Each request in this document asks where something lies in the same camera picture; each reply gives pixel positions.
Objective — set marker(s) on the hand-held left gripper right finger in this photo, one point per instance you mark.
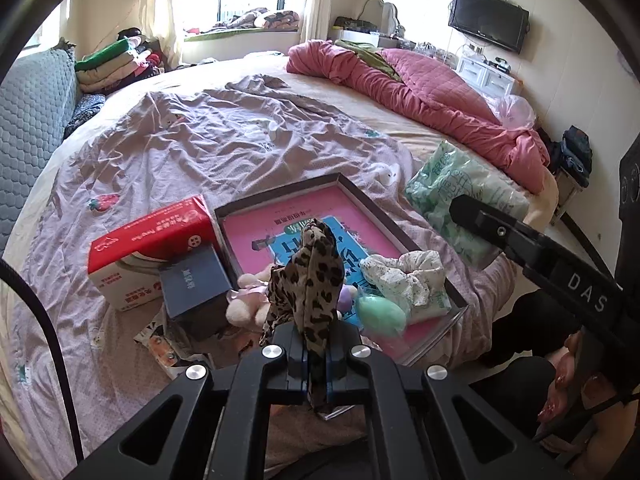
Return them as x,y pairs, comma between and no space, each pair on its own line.
336,370

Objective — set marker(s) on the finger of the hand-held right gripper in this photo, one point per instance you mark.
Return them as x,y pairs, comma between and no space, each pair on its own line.
490,227

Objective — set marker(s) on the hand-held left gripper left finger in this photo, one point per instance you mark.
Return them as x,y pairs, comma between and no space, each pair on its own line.
295,370

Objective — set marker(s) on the leopard print cloth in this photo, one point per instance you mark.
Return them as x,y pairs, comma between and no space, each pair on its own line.
310,280

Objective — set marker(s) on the brown framed pink tray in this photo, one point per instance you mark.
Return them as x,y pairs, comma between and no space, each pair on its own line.
280,215

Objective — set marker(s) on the person's right hand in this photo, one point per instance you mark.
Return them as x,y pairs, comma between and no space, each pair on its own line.
565,385

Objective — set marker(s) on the person's black trouser leg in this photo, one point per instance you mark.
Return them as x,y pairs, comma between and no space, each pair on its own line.
530,320

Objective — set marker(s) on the green tissue pack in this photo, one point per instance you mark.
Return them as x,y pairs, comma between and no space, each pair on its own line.
450,175

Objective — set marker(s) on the green egg-shaped plush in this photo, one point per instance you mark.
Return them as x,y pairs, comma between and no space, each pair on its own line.
380,315

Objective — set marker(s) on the purple plush toy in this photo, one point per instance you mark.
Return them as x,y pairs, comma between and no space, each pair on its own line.
346,300

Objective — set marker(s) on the cream plush bunny pink dress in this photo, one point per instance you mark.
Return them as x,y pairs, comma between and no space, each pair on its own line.
245,310

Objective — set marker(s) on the white floral cloth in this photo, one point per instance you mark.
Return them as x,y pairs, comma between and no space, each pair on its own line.
400,275

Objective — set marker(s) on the pile of jeans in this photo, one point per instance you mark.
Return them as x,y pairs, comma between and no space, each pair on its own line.
572,155

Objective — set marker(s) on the clear plastic bag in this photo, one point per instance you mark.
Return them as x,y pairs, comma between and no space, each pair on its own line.
512,110

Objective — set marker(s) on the blue book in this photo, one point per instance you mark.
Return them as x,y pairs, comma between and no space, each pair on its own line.
350,240

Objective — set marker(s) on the dark blue box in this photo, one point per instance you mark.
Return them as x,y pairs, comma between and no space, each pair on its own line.
195,280

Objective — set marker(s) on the colourful snack packet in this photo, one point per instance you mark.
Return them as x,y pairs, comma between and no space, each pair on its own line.
160,345

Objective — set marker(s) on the pink quilt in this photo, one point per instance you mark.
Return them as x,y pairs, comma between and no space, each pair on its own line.
425,95

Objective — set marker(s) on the white cabinet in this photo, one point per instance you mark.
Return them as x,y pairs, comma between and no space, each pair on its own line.
487,75

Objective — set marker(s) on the red and white box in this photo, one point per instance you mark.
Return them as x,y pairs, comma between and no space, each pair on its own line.
145,240

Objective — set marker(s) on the black television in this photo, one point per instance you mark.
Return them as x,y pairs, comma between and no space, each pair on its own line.
487,20

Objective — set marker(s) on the olive green cloth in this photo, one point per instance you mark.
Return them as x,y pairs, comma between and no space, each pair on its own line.
370,57

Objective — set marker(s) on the white framed mirror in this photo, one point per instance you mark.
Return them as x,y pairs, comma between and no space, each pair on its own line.
382,12

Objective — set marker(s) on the lilac bed sheet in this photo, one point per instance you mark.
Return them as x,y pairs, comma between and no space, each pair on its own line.
150,160

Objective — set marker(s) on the cream curtain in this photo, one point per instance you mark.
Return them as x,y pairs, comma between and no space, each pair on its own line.
320,5
160,10

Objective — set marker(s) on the patterned blanket on windowsill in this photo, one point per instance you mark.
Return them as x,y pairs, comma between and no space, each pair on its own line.
260,19

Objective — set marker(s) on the dark patterned cloth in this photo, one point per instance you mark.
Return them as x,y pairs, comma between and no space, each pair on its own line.
82,112

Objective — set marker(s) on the pile of folded clothes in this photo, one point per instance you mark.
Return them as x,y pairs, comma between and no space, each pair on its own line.
115,65

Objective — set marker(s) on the grey quilted headboard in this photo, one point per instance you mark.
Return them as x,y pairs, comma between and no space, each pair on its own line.
30,125

